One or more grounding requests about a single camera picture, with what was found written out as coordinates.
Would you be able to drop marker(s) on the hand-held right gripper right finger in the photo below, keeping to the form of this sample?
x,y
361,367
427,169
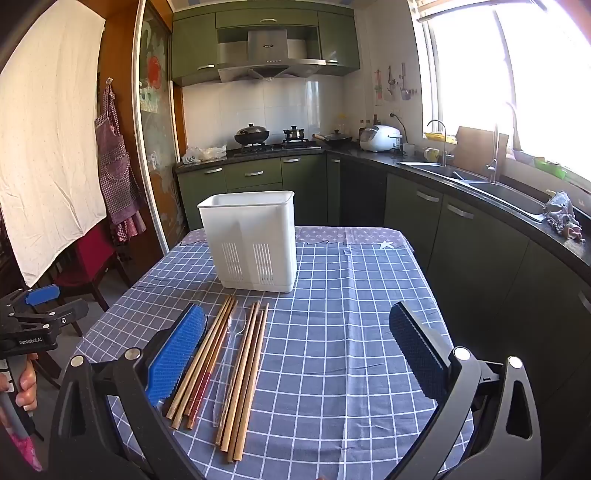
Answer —
x,y
415,353

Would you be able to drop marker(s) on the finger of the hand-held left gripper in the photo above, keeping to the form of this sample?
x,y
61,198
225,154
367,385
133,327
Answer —
x,y
42,295
69,311

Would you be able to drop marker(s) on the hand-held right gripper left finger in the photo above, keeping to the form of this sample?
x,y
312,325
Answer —
x,y
178,350

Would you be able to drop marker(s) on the clear plastic spoon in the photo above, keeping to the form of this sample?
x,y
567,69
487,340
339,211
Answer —
x,y
236,321

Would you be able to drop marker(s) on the row of wooden chopsticks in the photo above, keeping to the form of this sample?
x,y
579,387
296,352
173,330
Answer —
x,y
244,369

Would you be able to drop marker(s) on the white plastic utensil holder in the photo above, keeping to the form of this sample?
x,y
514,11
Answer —
x,y
249,230

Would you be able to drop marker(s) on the person's left hand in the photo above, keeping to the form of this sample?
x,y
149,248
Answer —
x,y
27,385

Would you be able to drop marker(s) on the red wooden chair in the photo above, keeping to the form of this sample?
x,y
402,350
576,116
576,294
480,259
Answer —
x,y
92,254

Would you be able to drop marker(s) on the blue checked tablecloth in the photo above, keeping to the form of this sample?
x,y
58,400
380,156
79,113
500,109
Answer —
x,y
346,323

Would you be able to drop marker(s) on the green lower cabinets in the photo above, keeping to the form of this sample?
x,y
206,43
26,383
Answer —
x,y
475,240

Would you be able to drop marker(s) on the green cabinets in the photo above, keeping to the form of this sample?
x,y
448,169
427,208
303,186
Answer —
x,y
475,240
337,41

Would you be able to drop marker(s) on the checked apron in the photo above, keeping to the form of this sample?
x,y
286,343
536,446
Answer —
x,y
115,170

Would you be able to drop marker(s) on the white hanging sheet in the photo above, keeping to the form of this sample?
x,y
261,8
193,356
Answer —
x,y
46,138

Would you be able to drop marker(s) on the steel double sink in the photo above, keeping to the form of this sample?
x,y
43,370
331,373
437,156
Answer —
x,y
508,196

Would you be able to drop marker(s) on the glass sliding door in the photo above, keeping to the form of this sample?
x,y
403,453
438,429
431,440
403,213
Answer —
x,y
157,138

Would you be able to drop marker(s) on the pale mug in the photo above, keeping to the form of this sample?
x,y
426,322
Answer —
x,y
431,155

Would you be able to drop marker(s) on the white plastic bags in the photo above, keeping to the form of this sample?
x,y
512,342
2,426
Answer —
x,y
203,153

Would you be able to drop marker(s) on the crumpled grey rag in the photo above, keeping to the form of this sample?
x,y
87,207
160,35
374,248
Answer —
x,y
561,212

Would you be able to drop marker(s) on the black kitchen countertop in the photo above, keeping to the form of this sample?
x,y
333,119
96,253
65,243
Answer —
x,y
369,154

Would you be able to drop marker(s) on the tall gooseneck faucet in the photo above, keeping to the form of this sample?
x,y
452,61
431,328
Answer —
x,y
493,161

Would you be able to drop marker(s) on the wooden cutting board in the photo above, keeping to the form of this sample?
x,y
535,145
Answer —
x,y
475,147

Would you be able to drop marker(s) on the yellow plastic tray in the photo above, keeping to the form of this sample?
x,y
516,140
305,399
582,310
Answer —
x,y
434,136

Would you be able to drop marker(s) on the white rice cooker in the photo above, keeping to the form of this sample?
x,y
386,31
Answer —
x,y
381,137

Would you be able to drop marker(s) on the black gas stove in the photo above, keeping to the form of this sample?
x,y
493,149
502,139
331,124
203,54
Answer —
x,y
277,147

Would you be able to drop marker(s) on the black wok with lid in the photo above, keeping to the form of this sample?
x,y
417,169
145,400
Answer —
x,y
251,134

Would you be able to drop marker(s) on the frying pan with lid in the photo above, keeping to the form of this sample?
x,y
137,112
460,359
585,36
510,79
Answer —
x,y
337,137

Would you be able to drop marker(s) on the green plastic containers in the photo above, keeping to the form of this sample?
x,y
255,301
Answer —
x,y
554,170

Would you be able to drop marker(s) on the kitchen window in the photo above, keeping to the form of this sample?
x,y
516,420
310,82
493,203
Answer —
x,y
461,69

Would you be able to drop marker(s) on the steel range hood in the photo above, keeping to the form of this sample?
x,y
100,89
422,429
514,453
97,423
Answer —
x,y
268,55

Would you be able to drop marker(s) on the green upper cabinets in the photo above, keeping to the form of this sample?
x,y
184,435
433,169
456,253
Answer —
x,y
337,41

